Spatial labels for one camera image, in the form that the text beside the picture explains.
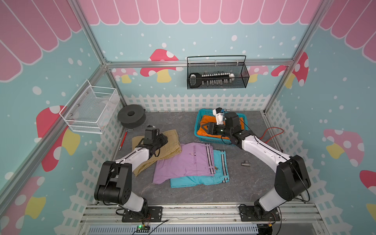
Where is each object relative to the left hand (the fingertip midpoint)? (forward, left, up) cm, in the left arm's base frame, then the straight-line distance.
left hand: (168, 138), depth 93 cm
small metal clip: (-12, -49, -8) cm, 51 cm away
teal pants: (-21, -33, -6) cm, 39 cm away
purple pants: (-12, -18, -5) cm, 22 cm away
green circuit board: (-47, +9, -12) cm, 49 cm away
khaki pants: (-4, -3, -4) cm, 6 cm away
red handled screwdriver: (+6, +34, -10) cm, 36 cm away
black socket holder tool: (+27, -17, +26) cm, 41 cm away
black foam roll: (+22, +31, -4) cm, 38 cm away
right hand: (+1, -23, +13) cm, 26 cm away
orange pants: (+19, -26, -2) cm, 33 cm away
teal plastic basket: (+2, -26, -3) cm, 26 cm away
